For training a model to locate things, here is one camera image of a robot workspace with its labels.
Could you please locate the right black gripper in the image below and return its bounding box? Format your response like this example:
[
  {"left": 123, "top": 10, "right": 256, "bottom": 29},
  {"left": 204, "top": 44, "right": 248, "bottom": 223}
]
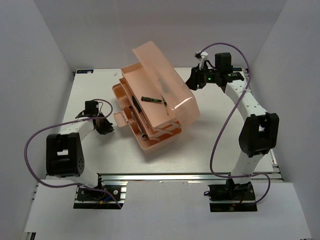
[{"left": 182, "top": 62, "right": 220, "bottom": 91}]

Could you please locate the large green screwdriver front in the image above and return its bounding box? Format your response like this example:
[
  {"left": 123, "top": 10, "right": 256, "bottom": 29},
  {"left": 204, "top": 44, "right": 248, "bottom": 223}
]
[{"left": 131, "top": 95, "right": 148, "bottom": 125}]

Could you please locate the pink plastic toolbox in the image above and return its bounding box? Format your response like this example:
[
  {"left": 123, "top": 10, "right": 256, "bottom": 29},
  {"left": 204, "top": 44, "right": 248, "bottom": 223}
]
[{"left": 112, "top": 41, "right": 200, "bottom": 153}]

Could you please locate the small precision screwdriver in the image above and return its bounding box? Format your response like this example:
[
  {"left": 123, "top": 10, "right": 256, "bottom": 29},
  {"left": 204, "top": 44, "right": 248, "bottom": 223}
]
[
  {"left": 161, "top": 95, "right": 169, "bottom": 116},
  {"left": 141, "top": 96, "right": 162, "bottom": 103}
]

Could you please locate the silver ratchet wrench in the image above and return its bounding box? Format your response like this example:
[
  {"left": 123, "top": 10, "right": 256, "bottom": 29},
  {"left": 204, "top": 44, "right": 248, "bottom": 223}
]
[{"left": 129, "top": 106, "right": 148, "bottom": 141}]

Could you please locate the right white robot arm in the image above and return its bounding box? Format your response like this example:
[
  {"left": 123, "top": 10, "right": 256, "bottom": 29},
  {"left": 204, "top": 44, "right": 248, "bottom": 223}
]
[{"left": 186, "top": 52, "right": 280, "bottom": 200}]

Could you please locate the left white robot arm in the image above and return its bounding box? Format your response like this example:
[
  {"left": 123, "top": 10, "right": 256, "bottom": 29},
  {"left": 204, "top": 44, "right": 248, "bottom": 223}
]
[{"left": 46, "top": 99, "right": 114, "bottom": 200}]

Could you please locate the blue label right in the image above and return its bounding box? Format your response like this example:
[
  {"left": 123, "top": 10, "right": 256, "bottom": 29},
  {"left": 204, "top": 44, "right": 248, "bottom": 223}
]
[{"left": 233, "top": 67, "right": 243, "bottom": 72}]

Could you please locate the blue label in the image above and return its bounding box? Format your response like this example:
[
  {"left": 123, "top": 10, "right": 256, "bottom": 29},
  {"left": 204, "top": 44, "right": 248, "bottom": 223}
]
[
  {"left": 233, "top": 67, "right": 243, "bottom": 72},
  {"left": 76, "top": 69, "right": 94, "bottom": 74}
]

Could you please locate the blue label left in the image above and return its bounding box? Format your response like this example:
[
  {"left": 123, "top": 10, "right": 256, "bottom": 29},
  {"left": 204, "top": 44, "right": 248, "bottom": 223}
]
[{"left": 76, "top": 69, "right": 94, "bottom": 74}]

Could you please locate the white front cover board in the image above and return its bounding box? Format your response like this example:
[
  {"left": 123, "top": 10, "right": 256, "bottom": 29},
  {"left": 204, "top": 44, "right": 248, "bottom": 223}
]
[{"left": 25, "top": 181, "right": 311, "bottom": 240}]

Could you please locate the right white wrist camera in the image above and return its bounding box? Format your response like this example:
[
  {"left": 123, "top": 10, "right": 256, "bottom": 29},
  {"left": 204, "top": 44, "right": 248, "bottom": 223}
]
[{"left": 194, "top": 51, "right": 208, "bottom": 70}]

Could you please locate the aluminium table edge rail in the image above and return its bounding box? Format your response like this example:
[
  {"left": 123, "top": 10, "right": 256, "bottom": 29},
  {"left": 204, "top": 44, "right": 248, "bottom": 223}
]
[{"left": 46, "top": 172, "right": 283, "bottom": 183}]

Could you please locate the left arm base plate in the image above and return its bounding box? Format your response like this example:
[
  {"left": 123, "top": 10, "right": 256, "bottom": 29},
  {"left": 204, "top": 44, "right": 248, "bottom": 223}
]
[{"left": 73, "top": 180, "right": 128, "bottom": 210}]

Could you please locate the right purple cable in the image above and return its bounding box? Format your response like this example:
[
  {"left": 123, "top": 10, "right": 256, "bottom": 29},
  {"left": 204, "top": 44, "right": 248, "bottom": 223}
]
[{"left": 196, "top": 43, "right": 272, "bottom": 207}]

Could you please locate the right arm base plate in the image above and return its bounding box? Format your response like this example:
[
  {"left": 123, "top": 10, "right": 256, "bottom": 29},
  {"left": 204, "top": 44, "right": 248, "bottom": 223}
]
[{"left": 203, "top": 182, "right": 258, "bottom": 213}]

